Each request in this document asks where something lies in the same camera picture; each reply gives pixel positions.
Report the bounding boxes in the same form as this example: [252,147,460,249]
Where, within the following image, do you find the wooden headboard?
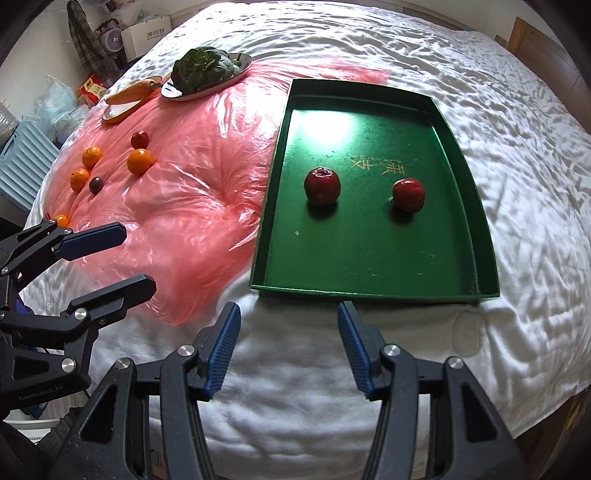
[495,17,591,133]

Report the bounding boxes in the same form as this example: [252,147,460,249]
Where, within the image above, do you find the orange oval dish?
[102,76,163,125]

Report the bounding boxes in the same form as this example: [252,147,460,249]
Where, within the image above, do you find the carrot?
[105,78,161,105]

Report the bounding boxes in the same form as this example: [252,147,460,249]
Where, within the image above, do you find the orange cherry tomato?
[54,214,69,228]

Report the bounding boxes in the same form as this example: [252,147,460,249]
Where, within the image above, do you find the red yellow snack packet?
[76,75,107,107]

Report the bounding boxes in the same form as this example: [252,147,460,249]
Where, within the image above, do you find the dark purple grape tomato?
[88,177,104,195]

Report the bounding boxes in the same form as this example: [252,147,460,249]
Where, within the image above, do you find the pink plastic sheet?
[39,60,389,325]

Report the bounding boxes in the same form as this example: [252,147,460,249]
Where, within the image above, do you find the green leafy vegetable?
[170,46,239,94]

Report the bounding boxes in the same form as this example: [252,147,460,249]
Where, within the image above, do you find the translucent plastic bag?
[34,75,89,147]

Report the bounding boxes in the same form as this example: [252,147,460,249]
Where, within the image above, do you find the red cherry tomato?
[130,130,150,149]

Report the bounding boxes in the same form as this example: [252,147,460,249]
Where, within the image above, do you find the green rectangular tray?
[249,79,500,304]

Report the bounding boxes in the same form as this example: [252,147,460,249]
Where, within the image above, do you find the white bed quilt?
[23,2,590,479]

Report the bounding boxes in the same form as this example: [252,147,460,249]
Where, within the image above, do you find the plaid hanging cloth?
[66,1,120,87]

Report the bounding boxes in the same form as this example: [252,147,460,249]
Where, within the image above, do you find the wrinkled red apple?
[304,167,342,206]

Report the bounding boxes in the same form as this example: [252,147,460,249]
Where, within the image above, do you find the small orange mandarin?
[69,168,90,193]

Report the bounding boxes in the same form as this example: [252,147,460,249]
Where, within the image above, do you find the white cardboard box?
[121,16,171,62]

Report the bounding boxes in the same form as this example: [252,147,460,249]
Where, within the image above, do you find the smooth red apple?
[392,178,426,213]

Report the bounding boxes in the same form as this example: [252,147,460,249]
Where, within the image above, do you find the light blue suitcase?
[0,120,59,212]

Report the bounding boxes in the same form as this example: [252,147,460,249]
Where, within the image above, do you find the white black-rimmed plate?
[160,47,253,102]

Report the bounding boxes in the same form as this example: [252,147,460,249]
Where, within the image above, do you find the grey round fan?
[99,27,123,55]

